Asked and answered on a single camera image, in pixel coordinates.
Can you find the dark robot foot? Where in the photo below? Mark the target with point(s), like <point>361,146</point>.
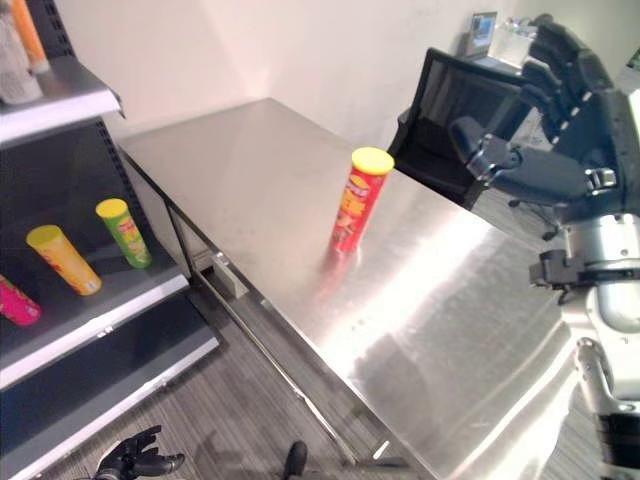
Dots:
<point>295,460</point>

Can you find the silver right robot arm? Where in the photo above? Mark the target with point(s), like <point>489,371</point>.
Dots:
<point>597,310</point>

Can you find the laptop computer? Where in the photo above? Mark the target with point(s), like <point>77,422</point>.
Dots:
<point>482,35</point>

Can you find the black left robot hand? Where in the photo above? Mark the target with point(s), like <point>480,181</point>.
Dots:
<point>137,457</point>

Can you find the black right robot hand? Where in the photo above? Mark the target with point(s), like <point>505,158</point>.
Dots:
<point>560,170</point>

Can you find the orange tube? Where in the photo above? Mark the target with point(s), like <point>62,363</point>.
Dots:
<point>30,35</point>

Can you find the green chip can yellow lid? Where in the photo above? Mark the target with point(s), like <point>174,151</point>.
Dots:
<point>125,234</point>

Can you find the stainless steel table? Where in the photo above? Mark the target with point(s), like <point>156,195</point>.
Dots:
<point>350,260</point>

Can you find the black office chair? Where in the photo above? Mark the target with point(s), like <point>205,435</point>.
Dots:
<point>450,135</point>

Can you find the white mesh-wrapped bottle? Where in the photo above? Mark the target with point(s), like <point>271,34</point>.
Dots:
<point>15,65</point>

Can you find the red chip can yellow lid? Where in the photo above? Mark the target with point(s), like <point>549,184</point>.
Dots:
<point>359,205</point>

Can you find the pink chip can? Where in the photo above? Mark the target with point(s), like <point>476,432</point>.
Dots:
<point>16,302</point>

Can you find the grey metal shelf unit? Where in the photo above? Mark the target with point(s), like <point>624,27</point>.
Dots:
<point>75,240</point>

